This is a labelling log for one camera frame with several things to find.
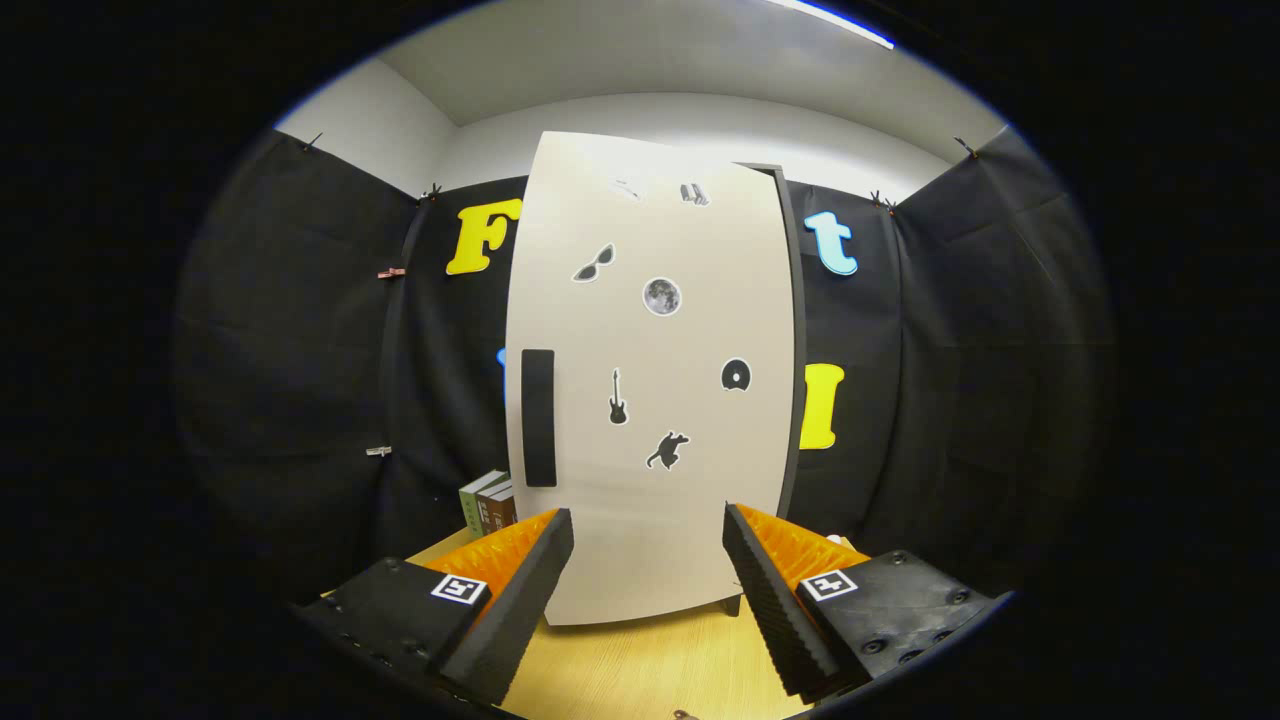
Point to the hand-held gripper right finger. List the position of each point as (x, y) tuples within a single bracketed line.
[(772, 610)]

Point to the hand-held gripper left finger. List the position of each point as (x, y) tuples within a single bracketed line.
[(525, 610)]

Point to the beige cabinet door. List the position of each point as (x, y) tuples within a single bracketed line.
[(580, 330)]

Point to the brown book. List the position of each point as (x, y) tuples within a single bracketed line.
[(503, 512), (487, 515)]

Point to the green book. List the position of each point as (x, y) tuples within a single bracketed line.
[(470, 510)]

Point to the grey cabinet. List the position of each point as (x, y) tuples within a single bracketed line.
[(799, 300)]

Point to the black backdrop cloth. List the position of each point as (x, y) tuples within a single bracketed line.
[(280, 350)]

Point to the black cloth clip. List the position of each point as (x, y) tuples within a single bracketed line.
[(965, 147), (880, 200), (432, 190), (312, 142)]

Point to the long ceiling light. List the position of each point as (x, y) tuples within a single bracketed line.
[(850, 28)]

